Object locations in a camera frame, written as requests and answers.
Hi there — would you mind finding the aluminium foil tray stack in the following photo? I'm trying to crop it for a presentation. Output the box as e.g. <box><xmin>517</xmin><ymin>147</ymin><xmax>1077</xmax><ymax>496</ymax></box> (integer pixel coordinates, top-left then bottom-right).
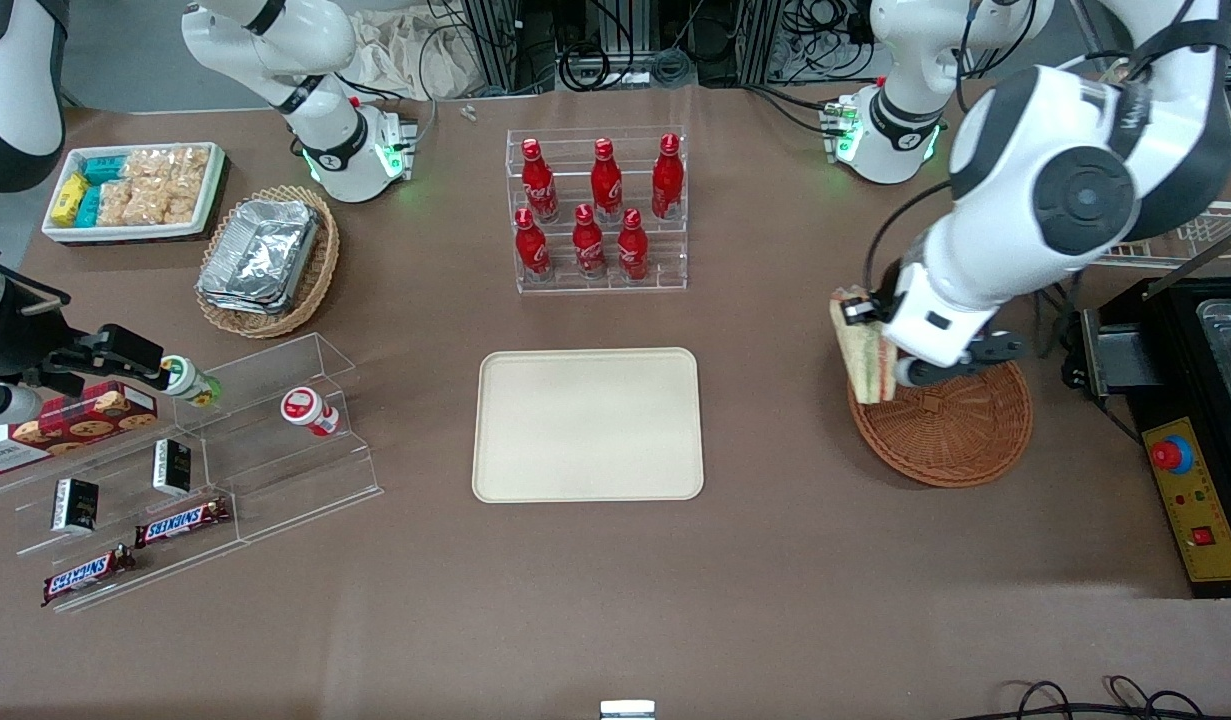
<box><xmin>197</xmin><ymin>198</ymin><xmax>323</xmax><ymax>317</ymax></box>

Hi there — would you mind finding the white wire snack rack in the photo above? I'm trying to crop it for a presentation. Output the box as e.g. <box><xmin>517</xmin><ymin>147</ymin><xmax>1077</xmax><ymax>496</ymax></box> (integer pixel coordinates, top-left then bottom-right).
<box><xmin>1095</xmin><ymin>55</ymin><xmax>1231</xmax><ymax>269</ymax></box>

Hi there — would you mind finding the white rectangular snack tray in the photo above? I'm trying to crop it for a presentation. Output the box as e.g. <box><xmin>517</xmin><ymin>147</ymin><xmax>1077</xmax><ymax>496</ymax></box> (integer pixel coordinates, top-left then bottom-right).
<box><xmin>41</xmin><ymin>142</ymin><xmax>226</xmax><ymax>244</ymax></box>

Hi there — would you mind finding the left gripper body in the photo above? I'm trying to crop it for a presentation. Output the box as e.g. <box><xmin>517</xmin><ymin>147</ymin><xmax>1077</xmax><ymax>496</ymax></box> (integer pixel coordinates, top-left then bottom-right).
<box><xmin>880</xmin><ymin>262</ymin><xmax>1001</xmax><ymax>367</ymax></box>

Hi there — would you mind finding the beige crumpled cloth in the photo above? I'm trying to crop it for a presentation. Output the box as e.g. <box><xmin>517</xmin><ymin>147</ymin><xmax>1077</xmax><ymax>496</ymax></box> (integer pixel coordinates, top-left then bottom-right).
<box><xmin>353</xmin><ymin>8</ymin><xmax>476</xmax><ymax>101</ymax></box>

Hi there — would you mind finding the clear acrylic stepped shelf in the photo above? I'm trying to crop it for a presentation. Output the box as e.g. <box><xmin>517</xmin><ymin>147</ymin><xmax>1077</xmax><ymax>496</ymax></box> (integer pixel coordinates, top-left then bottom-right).
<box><xmin>0</xmin><ymin>332</ymin><xmax>384</xmax><ymax>613</ymax></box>

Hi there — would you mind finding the clear plastic container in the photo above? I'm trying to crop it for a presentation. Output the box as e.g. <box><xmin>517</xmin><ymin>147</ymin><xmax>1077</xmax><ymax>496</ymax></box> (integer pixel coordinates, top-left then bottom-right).
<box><xmin>1195</xmin><ymin>298</ymin><xmax>1231</xmax><ymax>416</ymax></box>

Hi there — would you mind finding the black control box cable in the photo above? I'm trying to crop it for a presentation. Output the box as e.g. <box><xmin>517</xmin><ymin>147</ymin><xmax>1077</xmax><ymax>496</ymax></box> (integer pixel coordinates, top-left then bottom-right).
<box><xmin>1030</xmin><ymin>275</ymin><xmax>1146</xmax><ymax>446</ymax></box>

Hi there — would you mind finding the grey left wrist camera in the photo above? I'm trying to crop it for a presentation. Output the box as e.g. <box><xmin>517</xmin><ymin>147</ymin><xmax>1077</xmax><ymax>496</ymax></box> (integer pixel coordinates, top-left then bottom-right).
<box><xmin>893</xmin><ymin>355</ymin><xmax>961</xmax><ymax>391</ymax></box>

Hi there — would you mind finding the red tartan cookie box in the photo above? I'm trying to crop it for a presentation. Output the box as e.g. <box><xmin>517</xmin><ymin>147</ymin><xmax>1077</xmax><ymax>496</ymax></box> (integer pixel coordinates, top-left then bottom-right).
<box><xmin>0</xmin><ymin>381</ymin><xmax>160</xmax><ymax>477</ymax></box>

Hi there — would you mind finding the clear acrylic bottle rack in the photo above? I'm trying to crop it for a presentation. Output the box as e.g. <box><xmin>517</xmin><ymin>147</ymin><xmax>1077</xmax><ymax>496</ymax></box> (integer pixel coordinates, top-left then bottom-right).
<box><xmin>505</xmin><ymin>127</ymin><xmax>689</xmax><ymax>295</ymax></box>

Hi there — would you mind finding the brown round wicker basket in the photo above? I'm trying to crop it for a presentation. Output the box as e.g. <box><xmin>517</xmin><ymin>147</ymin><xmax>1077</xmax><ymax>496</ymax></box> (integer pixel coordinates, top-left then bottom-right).
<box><xmin>848</xmin><ymin>355</ymin><xmax>1034</xmax><ymax>489</ymax></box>

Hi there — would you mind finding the red lidded yogurt cup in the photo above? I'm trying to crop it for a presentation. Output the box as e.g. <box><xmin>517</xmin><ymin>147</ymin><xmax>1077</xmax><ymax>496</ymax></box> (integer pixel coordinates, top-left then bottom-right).
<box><xmin>280</xmin><ymin>386</ymin><xmax>342</xmax><ymax>438</ymax></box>

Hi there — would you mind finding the snickers chocolate bar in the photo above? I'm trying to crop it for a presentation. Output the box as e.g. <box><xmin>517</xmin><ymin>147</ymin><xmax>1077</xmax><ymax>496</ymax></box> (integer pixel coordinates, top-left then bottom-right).
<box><xmin>135</xmin><ymin>497</ymin><xmax>232</xmax><ymax>549</ymax></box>
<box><xmin>41</xmin><ymin>545</ymin><xmax>136</xmax><ymax>608</ymax></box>

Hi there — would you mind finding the black floor cable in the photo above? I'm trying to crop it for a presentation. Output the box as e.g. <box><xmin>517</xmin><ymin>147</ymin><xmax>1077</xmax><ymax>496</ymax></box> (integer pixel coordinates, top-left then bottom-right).
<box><xmin>975</xmin><ymin>675</ymin><xmax>1231</xmax><ymax>720</ymax></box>

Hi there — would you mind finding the yellow control panel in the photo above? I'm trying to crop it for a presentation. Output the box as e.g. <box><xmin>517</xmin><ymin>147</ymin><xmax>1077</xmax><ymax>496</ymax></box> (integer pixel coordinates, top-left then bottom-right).
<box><xmin>1143</xmin><ymin>418</ymin><xmax>1231</xmax><ymax>584</ymax></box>

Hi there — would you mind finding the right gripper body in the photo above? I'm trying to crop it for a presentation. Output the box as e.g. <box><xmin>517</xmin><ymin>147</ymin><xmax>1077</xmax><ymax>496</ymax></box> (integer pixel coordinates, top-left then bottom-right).
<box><xmin>0</xmin><ymin>285</ymin><xmax>96</xmax><ymax>389</ymax></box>

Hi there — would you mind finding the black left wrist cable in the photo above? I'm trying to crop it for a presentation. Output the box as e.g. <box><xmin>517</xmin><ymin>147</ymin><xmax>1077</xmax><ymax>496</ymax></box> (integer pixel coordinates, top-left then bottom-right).
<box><xmin>861</xmin><ymin>178</ymin><xmax>968</xmax><ymax>301</ymax></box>

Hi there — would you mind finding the black coiled cable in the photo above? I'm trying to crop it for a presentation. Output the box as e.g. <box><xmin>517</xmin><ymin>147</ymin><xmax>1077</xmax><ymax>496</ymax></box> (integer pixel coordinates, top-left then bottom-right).
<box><xmin>558</xmin><ymin>42</ymin><xmax>613</xmax><ymax>93</ymax></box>

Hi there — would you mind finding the green lidded yogurt cup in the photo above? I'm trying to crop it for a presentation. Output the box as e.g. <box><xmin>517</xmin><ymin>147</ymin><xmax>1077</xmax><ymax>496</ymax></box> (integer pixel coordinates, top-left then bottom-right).
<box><xmin>160</xmin><ymin>355</ymin><xmax>222</xmax><ymax>408</ymax></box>

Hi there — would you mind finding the triangular sandwich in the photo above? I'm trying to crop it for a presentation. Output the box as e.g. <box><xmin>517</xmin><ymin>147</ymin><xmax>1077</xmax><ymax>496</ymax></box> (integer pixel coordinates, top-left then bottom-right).
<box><xmin>828</xmin><ymin>288</ymin><xmax>898</xmax><ymax>405</ymax></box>

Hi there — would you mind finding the grey metal plate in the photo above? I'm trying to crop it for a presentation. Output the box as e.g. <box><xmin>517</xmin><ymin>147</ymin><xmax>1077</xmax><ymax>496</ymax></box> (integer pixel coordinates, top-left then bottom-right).
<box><xmin>1080</xmin><ymin>305</ymin><xmax>1166</xmax><ymax>398</ymax></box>

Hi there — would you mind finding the yellow snack packet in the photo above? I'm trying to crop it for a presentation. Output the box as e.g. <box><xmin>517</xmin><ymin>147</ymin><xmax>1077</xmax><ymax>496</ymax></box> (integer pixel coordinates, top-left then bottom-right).
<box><xmin>52</xmin><ymin>172</ymin><xmax>92</xmax><ymax>227</ymax></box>

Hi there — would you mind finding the light oval wicker basket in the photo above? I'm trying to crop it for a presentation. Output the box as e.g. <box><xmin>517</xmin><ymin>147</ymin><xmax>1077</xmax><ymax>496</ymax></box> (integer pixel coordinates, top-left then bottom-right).
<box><xmin>195</xmin><ymin>185</ymin><xmax>341</xmax><ymax>339</ymax></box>

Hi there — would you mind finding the red emergency stop button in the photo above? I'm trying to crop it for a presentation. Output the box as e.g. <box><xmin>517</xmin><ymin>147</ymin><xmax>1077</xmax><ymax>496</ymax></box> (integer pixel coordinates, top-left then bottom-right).
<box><xmin>1152</xmin><ymin>435</ymin><xmax>1195</xmax><ymax>477</ymax></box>

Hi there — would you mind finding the red cola bottle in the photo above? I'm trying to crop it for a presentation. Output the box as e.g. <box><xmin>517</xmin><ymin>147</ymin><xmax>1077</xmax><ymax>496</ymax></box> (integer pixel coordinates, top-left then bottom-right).
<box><xmin>590</xmin><ymin>138</ymin><xmax>623</xmax><ymax>223</ymax></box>
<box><xmin>573</xmin><ymin>204</ymin><xmax>608</xmax><ymax>280</ymax></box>
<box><xmin>652</xmin><ymin>133</ymin><xmax>685</xmax><ymax>221</ymax></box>
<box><xmin>617</xmin><ymin>208</ymin><xmax>649</xmax><ymax>282</ymax></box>
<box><xmin>515</xmin><ymin>207</ymin><xmax>553</xmax><ymax>281</ymax></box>
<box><xmin>521</xmin><ymin>138</ymin><xmax>559</xmax><ymax>223</ymax></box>

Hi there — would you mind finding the black control box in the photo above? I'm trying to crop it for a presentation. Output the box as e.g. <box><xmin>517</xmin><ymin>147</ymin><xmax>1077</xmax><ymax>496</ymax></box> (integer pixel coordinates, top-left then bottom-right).
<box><xmin>1080</xmin><ymin>275</ymin><xmax>1231</xmax><ymax>601</ymax></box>

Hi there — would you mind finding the beige plastic tray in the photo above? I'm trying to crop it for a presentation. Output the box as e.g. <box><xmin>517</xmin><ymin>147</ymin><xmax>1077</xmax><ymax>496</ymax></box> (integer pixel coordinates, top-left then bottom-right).
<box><xmin>472</xmin><ymin>347</ymin><xmax>705</xmax><ymax>503</ymax></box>

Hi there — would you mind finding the black aluminium frame post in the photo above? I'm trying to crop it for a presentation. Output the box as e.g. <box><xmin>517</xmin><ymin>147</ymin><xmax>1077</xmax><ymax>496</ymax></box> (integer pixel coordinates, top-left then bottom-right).
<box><xmin>463</xmin><ymin>0</ymin><xmax>556</xmax><ymax>96</ymax></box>

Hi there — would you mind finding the small black chocolate box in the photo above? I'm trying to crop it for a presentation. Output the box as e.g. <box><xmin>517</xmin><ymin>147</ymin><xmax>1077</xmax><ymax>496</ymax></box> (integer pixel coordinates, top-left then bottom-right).
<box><xmin>52</xmin><ymin>478</ymin><xmax>101</xmax><ymax>535</ymax></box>
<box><xmin>153</xmin><ymin>438</ymin><xmax>193</xmax><ymax>497</ymax></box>

